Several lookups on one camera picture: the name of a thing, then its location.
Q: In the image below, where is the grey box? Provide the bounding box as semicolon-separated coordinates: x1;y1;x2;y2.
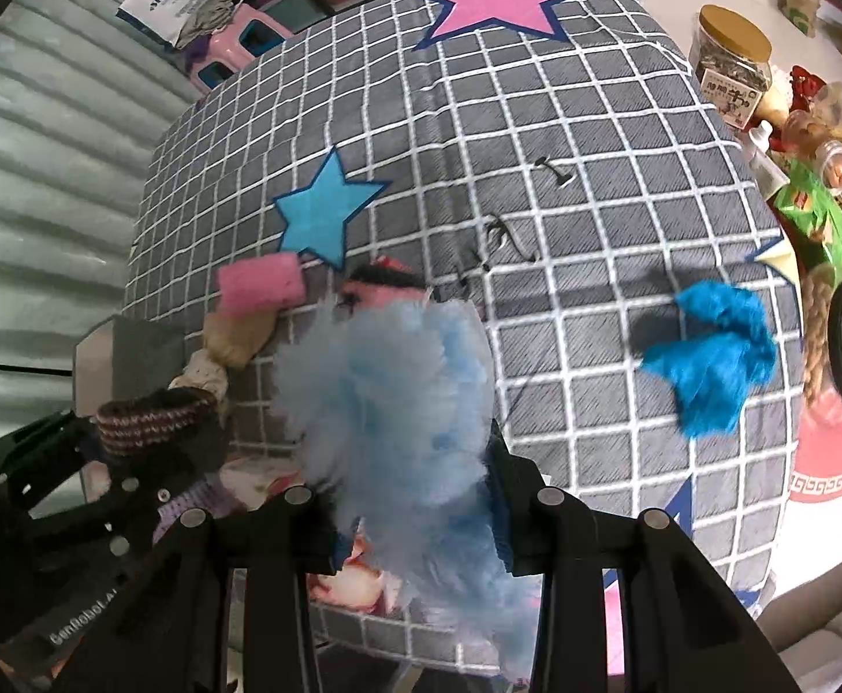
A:
74;314;192;421

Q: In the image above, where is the gold-lidded clear jar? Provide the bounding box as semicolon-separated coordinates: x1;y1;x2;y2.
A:
687;5;773;132

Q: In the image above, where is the dark striped knit sock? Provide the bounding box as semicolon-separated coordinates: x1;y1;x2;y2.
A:
95;388;214;457

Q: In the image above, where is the beige cloth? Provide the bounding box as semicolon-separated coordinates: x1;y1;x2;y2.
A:
200;309;279;369

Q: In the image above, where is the pink and black fabric item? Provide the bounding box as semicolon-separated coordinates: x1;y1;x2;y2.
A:
340;263;434;313

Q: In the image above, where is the pink sponge cloth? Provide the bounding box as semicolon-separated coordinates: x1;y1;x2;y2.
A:
217;253;305;316

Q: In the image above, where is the grey checked star blanket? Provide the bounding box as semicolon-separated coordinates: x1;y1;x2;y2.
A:
121;0;804;665

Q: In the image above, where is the pink plastic stool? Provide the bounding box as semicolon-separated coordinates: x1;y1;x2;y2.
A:
185;3;296;92

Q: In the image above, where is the small white bottle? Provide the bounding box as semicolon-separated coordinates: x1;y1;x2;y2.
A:
742;122;792;193

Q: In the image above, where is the light blue fluffy cloth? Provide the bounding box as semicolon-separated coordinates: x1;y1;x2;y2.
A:
271;299;538;680

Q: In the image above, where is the white patterned cloth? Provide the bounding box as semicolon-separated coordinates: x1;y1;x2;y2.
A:
170;350;232;407

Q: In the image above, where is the braided beige rope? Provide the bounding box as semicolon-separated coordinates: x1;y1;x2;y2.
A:
798;260;838;407

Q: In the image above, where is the bright blue cloth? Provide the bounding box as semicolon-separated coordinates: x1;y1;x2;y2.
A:
640;281;780;441

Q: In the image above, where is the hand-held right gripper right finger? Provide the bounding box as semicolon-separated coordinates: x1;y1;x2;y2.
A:
485;419;801;693

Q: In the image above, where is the purple knit sock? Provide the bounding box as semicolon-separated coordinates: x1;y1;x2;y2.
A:
152;480;240;530

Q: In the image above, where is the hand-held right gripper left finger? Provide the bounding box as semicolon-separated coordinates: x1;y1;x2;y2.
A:
46;483;353;693

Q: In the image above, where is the green snack packet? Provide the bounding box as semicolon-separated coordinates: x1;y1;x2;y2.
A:
773;159;842;277

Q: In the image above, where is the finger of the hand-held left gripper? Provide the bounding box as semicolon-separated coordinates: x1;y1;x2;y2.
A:
67;439;229;558

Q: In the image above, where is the red round mat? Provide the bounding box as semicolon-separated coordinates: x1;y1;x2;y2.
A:
788;390;842;522

